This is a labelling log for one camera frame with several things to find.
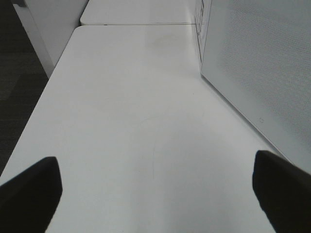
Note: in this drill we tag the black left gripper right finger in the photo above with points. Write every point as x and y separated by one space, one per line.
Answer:
284 193

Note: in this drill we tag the white adjacent table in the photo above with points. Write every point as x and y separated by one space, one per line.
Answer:
138 12

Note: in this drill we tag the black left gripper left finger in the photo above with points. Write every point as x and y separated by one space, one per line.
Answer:
29 200

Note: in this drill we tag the white microwave door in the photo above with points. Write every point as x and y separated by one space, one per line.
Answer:
257 54

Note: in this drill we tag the white microwave oven body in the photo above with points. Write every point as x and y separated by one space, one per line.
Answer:
201 17

